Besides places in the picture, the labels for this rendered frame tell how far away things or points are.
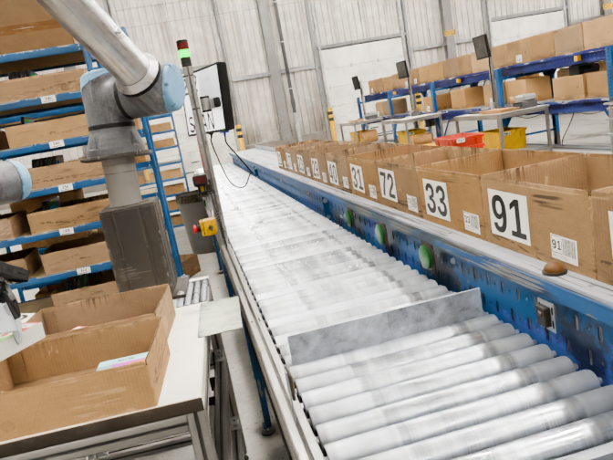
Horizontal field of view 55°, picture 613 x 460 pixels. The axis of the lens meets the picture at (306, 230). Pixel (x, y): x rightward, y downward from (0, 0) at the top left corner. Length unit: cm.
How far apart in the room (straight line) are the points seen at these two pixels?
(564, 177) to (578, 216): 42
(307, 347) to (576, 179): 79
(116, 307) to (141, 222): 31
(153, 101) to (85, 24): 33
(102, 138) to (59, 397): 95
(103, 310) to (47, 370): 33
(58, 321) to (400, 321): 103
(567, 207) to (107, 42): 124
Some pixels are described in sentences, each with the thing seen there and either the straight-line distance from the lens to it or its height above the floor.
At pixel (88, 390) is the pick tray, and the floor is 82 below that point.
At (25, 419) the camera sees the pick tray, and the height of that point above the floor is 79.
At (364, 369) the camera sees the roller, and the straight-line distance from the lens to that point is 124.
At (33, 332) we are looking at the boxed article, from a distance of 139.
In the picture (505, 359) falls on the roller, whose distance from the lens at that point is 121.
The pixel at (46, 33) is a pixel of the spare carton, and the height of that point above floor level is 183.
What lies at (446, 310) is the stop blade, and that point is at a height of 77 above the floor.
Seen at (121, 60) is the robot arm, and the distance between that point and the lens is 181.
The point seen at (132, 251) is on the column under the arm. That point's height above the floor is 93.
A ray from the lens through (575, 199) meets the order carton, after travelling 118.
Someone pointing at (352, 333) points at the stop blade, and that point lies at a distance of 132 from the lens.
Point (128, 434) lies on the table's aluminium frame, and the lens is 130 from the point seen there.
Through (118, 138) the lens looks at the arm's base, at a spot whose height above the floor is 130.
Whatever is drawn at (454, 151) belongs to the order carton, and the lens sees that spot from 224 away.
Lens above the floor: 128
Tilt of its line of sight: 11 degrees down
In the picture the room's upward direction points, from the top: 10 degrees counter-clockwise
